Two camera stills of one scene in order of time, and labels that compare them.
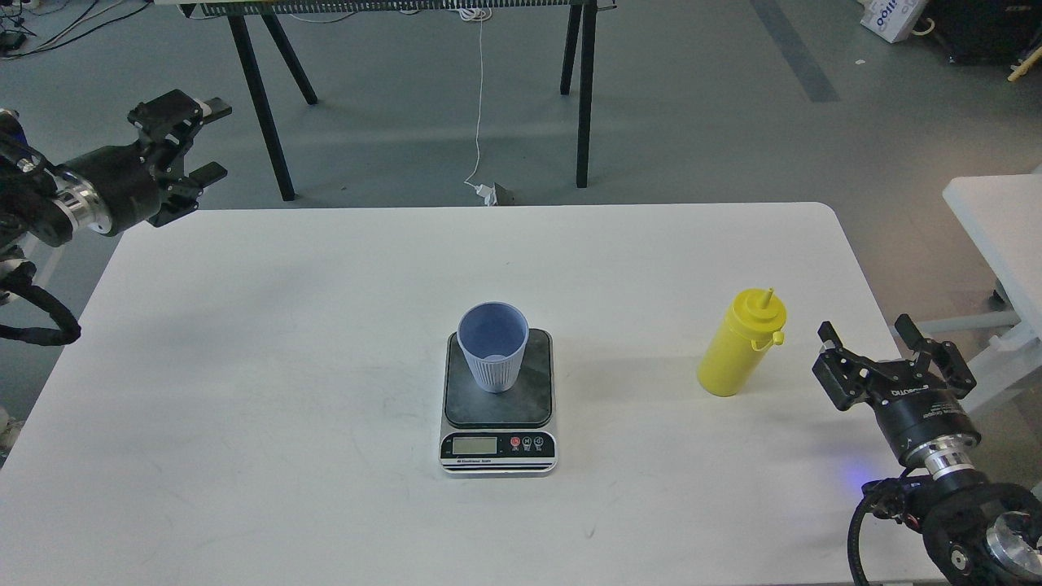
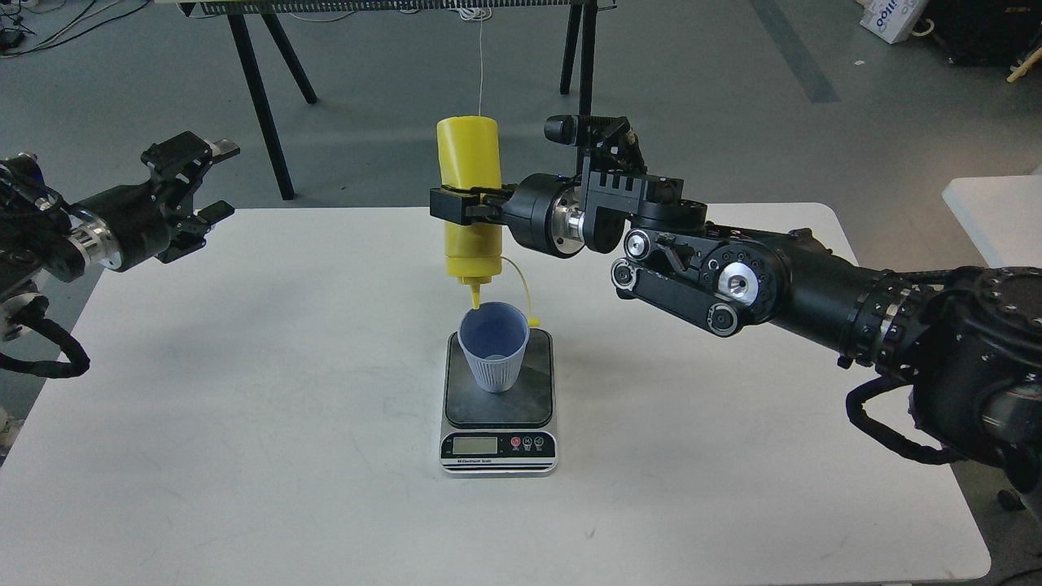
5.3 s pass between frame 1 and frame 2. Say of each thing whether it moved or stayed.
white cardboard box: stayed
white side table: stayed
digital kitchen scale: stayed
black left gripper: moved
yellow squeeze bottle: moved
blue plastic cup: stayed
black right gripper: moved
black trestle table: stayed
